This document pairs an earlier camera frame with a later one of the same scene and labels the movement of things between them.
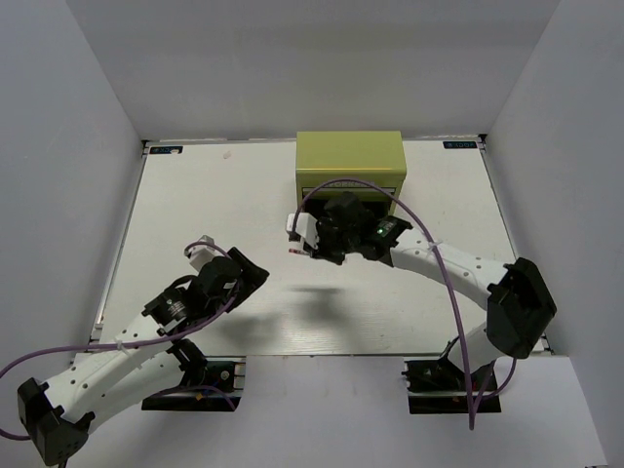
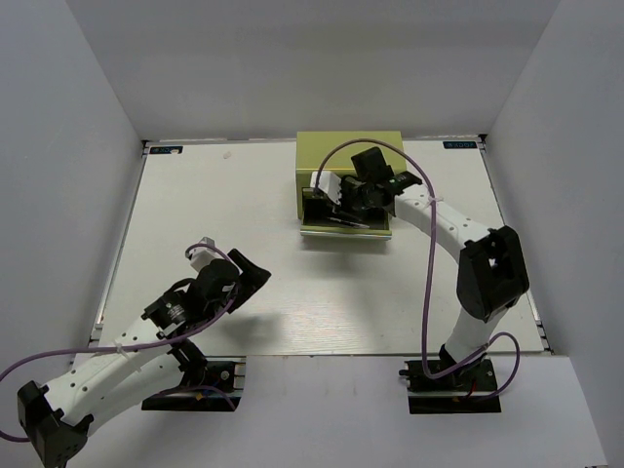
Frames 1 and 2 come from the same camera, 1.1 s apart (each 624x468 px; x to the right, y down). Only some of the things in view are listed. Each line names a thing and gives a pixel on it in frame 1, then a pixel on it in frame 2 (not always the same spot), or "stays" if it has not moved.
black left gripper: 250,286 stays
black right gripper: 322,251 to 346,185
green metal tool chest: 372,156 stays
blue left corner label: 165,149 stays
